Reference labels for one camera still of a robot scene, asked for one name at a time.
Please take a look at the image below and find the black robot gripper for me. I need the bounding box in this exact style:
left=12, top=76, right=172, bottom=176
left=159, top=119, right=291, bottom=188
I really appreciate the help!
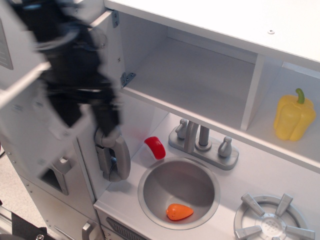
left=34, top=27, right=123, bottom=136

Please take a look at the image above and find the grey toy microwave door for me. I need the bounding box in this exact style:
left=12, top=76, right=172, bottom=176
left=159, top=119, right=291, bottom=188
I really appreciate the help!
left=0, top=4, right=99, bottom=180

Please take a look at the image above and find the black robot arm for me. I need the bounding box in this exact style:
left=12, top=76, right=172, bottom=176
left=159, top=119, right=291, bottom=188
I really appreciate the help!
left=7, top=0, right=120, bottom=136

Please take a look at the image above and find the grey toy telephone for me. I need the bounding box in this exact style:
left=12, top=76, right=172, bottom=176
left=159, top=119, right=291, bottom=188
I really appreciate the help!
left=94, top=127, right=131, bottom=182

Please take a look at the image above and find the grey toy fridge door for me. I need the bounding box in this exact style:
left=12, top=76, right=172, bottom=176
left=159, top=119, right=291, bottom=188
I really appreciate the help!
left=0, top=0, right=98, bottom=240

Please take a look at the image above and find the grey toy ice dispenser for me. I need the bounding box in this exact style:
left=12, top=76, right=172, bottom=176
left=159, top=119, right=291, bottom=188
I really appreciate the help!
left=40, top=168, right=69, bottom=196

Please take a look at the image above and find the red toy pepper slice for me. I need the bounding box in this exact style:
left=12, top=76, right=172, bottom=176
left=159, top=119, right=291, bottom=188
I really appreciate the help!
left=144, top=136, right=166, bottom=160

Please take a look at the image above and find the grey toy faucet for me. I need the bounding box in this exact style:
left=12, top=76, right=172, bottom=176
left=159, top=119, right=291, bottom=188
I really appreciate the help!
left=168, top=118, right=239, bottom=171

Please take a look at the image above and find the round grey toy sink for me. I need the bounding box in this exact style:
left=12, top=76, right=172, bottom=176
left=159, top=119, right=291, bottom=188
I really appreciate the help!
left=137, top=157, right=221, bottom=230

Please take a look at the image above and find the grey toy oven vent panel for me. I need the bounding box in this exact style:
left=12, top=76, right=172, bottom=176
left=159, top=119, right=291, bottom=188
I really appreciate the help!
left=106, top=217, right=147, bottom=240

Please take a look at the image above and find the orange toy carrot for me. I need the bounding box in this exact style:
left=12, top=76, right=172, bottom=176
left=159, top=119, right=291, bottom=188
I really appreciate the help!
left=165, top=203, right=194, bottom=221

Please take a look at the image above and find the black base with screw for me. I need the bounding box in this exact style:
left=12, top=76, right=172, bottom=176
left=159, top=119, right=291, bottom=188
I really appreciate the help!
left=0, top=201, right=54, bottom=240

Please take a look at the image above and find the grey toy stove burner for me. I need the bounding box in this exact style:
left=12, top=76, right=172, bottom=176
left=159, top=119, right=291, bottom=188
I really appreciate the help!
left=233, top=193, right=316, bottom=240

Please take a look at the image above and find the yellow toy bell pepper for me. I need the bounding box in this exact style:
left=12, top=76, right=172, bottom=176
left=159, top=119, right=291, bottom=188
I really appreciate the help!
left=273, top=88, right=317, bottom=141

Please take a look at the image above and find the grey fridge door handle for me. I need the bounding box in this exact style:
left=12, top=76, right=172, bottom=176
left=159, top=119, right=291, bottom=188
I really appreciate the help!
left=56, top=157, right=72, bottom=175

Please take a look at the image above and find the grey lower door handle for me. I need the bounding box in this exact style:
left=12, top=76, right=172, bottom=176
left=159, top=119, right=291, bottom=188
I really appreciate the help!
left=81, top=221, right=99, bottom=240

